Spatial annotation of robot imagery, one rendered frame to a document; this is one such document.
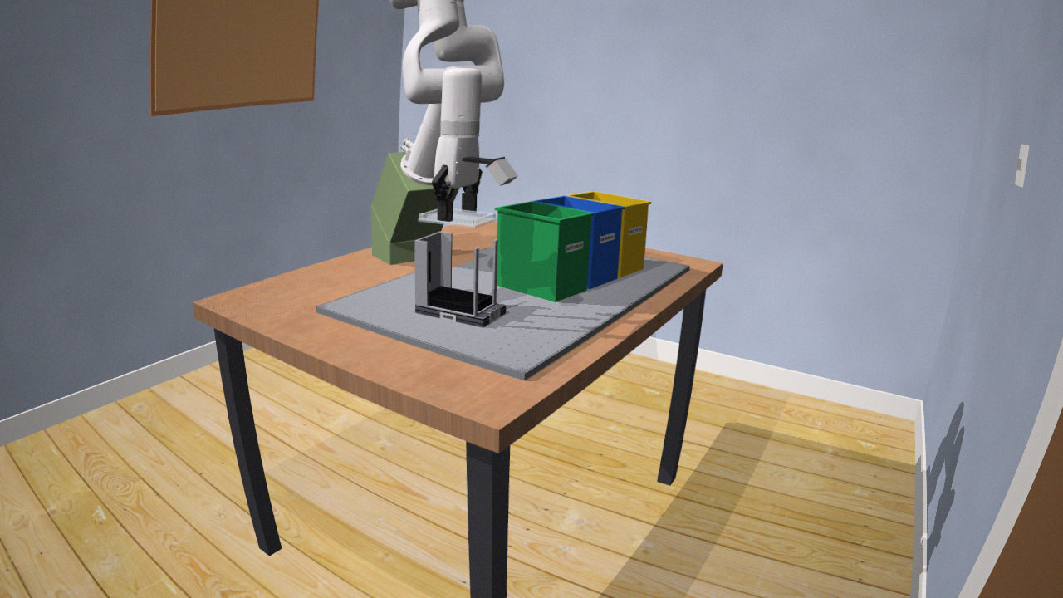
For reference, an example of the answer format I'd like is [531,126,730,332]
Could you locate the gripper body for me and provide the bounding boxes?
[434,134,479,189]

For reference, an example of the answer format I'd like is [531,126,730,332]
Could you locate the green bin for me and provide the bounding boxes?
[494,202,595,302]

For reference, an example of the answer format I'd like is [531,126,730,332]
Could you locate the yellow open-top bin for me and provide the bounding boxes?
[566,191,651,278]

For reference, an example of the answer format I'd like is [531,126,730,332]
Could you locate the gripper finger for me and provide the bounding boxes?
[462,169,483,211]
[432,165,455,222]

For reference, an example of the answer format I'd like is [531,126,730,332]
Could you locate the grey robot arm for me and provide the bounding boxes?
[390,0,518,186]

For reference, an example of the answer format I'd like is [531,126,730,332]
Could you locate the blue open bin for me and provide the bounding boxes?
[532,197,625,289]

